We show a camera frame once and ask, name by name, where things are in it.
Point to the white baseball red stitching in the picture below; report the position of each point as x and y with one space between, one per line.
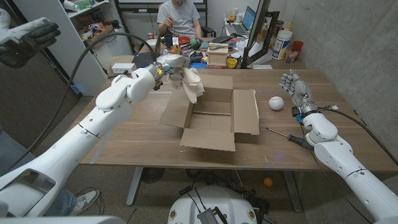
276 103

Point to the yellow cup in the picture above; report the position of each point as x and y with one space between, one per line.
231 63

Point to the black monitor with stand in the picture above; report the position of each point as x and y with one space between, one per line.
256 31

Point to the white power strip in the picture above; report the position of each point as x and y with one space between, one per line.
123 68

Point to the red bowl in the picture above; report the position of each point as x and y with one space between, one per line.
184 40

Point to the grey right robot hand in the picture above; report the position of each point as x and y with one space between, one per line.
300 93

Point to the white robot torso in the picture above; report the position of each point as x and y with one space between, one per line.
217 199

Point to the white bowl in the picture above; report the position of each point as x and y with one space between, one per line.
153 43

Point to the grey table leg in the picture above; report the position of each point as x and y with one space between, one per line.
292 191
134 186

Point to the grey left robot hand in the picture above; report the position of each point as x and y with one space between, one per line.
171 62

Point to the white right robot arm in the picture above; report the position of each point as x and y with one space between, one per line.
342 158

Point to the white plastic canister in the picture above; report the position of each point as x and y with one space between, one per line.
281 45

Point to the black keyboard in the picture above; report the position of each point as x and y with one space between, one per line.
222 39

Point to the blue flat box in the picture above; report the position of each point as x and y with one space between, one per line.
199 65

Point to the orange ball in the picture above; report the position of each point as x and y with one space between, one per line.
268 182

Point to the open silver laptop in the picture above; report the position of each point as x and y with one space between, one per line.
248 18

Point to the small wooden box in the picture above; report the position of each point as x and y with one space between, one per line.
217 57

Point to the white shelf unit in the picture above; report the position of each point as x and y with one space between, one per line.
77 31

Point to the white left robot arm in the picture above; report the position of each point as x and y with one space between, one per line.
93 124

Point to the seated person grey shirt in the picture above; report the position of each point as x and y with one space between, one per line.
180 18

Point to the dark flat keyboard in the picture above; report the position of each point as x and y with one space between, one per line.
143 59

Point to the black round ribbed disc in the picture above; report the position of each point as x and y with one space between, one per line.
152 175

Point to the cardboard packing box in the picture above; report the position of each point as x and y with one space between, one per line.
214 121

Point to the white and black glove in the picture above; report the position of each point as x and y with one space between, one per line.
31 37

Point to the cream cloth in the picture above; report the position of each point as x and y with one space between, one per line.
191 84

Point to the person in blue jeans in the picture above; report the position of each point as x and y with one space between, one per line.
9 149

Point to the cardboard box with tools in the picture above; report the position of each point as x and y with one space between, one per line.
101 35

